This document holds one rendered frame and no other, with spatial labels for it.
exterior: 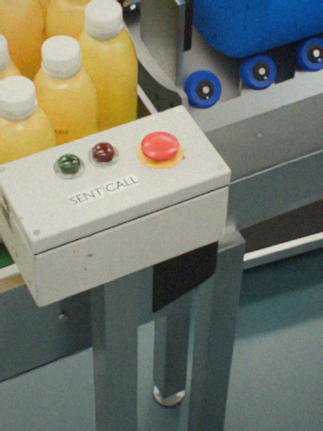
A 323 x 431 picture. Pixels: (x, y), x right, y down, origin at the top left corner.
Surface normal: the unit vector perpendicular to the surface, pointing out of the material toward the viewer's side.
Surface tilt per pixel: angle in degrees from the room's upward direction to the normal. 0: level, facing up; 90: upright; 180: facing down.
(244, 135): 70
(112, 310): 90
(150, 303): 90
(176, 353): 90
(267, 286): 0
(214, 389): 90
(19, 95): 0
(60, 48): 0
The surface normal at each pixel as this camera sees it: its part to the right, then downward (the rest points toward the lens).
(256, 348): 0.02, -0.65
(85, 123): 0.63, 0.59
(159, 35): -0.90, 0.32
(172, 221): 0.44, 0.68
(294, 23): 0.43, 0.81
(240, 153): 0.43, 0.42
